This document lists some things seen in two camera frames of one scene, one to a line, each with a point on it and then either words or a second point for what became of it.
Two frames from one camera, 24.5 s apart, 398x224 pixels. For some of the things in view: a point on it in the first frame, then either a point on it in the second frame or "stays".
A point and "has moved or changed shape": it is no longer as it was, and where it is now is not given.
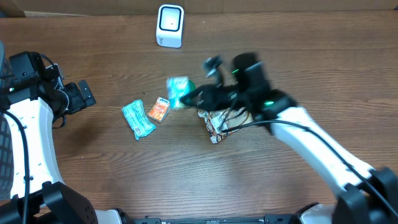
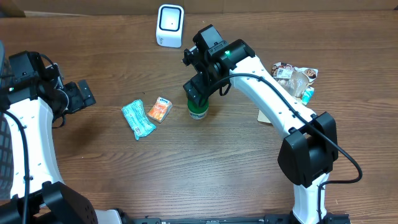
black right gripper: [205, 94] → [198, 83]
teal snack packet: [135, 116] stays
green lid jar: [191, 86] has moved or changed shape
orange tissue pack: [160, 109] stays
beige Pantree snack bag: [224, 121] → [295, 79]
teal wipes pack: [177, 87] → [307, 95]
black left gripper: [80, 102] stays
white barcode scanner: [170, 25] stays
